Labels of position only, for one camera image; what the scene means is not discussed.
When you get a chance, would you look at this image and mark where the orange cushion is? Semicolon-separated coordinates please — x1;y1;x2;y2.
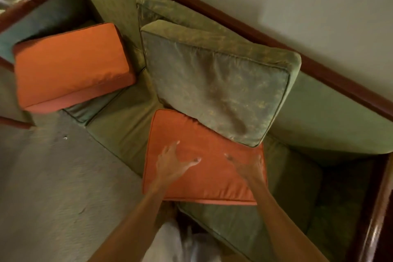
12;23;136;114
142;108;268;206

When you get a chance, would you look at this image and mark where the green sofa with wooden frame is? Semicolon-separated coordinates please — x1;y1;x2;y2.
0;0;393;262

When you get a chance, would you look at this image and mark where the person's left forearm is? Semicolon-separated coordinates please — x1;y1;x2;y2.
87;182;172;262

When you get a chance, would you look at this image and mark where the person's left hand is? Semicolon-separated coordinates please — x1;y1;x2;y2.
153;140;202;190

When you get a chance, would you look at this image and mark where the person's right forearm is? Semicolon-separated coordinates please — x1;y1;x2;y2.
245;177;329;262

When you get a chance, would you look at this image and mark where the pale blue shirt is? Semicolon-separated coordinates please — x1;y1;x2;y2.
142;220;223;262

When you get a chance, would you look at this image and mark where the person's right hand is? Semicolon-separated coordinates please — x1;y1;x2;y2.
224;153;266;186

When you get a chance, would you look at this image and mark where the green patterned cushion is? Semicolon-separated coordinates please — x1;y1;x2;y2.
136;0;246;44
140;19;302;148

